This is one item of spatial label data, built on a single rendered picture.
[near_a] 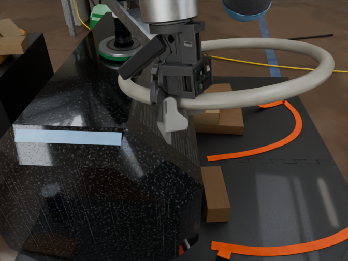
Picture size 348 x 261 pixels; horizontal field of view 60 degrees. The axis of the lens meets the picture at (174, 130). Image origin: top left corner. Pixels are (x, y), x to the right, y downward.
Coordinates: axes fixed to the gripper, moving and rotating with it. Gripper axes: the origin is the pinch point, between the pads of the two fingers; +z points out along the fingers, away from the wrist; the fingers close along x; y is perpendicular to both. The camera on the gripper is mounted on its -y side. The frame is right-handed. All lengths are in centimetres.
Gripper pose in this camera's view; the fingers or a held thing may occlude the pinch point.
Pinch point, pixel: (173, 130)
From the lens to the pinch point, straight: 58.3
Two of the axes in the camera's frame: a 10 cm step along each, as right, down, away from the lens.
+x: 5.2, -4.4, 7.3
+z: 1.1, 8.9, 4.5
